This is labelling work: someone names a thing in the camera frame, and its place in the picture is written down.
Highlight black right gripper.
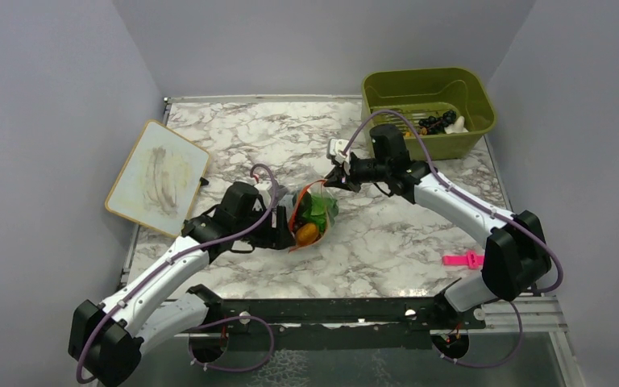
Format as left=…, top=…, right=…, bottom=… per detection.
left=324, top=154, right=390, bottom=194

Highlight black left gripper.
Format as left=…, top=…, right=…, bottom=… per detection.
left=235, top=204, right=296, bottom=249

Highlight green toy lettuce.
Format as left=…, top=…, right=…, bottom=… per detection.
left=298, top=193, right=339, bottom=232

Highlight clear zip bag orange zipper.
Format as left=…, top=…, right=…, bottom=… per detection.
left=279, top=179, right=339, bottom=252

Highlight orange toy fruit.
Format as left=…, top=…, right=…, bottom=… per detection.
left=295, top=223, right=320, bottom=247

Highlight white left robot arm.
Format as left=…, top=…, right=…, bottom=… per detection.
left=68, top=179, right=280, bottom=386

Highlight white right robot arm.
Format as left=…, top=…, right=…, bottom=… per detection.
left=325, top=124, right=551, bottom=328

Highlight dark blue toy grapes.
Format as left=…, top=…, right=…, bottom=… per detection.
left=418, top=110, right=458, bottom=135

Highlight green plastic bin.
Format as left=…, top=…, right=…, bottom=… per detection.
left=362, top=67, right=496, bottom=160

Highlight white toy garlic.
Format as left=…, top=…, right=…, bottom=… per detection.
left=444, top=116, right=468, bottom=134

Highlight pink plastic clip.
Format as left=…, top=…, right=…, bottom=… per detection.
left=442, top=251, right=484, bottom=269

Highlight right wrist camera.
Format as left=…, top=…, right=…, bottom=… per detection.
left=326, top=139, right=351, bottom=174

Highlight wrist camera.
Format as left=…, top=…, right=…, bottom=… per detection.
left=326, top=139, right=351, bottom=174
left=253, top=181, right=289, bottom=210

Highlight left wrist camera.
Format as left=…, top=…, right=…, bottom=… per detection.
left=253, top=181, right=289, bottom=210

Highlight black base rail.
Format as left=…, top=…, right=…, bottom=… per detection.
left=187, top=285, right=486, bottom=352

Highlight small whiteboard wooden frame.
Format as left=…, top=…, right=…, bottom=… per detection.
left=105, top=119, right=210, bottom=237

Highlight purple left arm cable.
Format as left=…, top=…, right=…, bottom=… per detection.
left=76, top=163, right=281, bottom=385

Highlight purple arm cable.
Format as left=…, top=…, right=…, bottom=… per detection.
left=76, top=163, right=281, bottom=385
left=341, top=109, right=565, bottom=295

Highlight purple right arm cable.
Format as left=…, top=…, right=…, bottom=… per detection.
left=341, top=109, right=565, bottom=295

